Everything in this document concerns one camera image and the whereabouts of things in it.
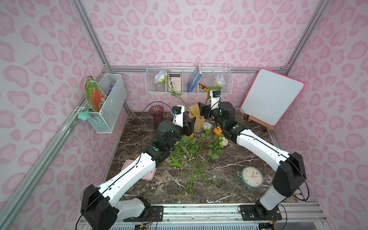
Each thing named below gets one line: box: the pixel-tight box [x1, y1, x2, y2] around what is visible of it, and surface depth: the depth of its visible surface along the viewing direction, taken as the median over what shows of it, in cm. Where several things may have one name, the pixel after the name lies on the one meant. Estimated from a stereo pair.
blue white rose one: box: [154, 70, 194, 116], surface depth 83 cm
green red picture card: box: [84, 75, 107, 113], surface depth 74 cm
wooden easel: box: [247, 115, 275, 132], surface depth 109 cm
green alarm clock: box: [239, 166, 265, 189], surface depth 84 cm
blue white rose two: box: [205, 74, 226, 104], surface depth 85 cm
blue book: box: [186, 63, 203, 93], surface depth 90 cm
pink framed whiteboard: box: [240, 68, 305, 127], surface depth 95 cm
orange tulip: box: [166, 154, 189, 171], surface depth 92 cm
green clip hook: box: [77, 109, 92, 122], surface depth 63 cm
